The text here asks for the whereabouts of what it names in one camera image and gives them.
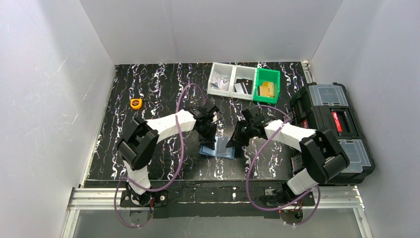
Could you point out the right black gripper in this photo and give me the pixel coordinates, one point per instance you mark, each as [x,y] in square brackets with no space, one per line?
[242,132]

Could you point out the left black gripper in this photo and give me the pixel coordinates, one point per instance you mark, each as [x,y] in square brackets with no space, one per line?
[207,132]

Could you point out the blue card holder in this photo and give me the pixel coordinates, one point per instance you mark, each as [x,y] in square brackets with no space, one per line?
[220,149]

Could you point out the grey credit card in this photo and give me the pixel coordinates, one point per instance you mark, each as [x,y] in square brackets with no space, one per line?
[240,88]

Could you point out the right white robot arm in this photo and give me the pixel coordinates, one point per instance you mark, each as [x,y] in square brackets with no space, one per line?
[323,157]

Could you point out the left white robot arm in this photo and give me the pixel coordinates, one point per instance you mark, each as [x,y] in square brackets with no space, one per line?
[139,140]

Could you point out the left grey storage bin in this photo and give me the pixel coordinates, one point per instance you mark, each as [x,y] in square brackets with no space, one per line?
[222,69]

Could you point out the grey storage bin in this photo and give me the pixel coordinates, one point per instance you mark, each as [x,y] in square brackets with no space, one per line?
[246,73]
[222,69]

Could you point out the small items in grey bin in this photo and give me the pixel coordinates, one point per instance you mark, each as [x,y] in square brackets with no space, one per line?
[220,82]

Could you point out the black object in bin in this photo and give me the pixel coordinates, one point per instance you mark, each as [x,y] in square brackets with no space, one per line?
[249,84]

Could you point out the middle grey storage bin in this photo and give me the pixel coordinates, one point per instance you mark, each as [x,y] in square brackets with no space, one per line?
[246,73]

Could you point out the yellow items in green bin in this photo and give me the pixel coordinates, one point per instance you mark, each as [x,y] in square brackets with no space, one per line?
[266,89]

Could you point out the orange tape measure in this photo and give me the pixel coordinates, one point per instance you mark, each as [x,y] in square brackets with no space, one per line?
[136,103]

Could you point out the green storage bin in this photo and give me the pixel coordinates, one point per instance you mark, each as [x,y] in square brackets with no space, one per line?
[270,76]

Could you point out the black toolbox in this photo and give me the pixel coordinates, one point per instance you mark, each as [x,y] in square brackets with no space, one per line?
[327,105]

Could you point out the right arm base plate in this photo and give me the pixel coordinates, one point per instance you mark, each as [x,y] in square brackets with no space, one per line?
[277,198]

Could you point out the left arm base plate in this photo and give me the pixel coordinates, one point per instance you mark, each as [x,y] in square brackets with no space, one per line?
[147,199]

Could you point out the aluminium frame rail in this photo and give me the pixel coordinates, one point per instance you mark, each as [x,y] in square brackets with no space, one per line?
[331,197]

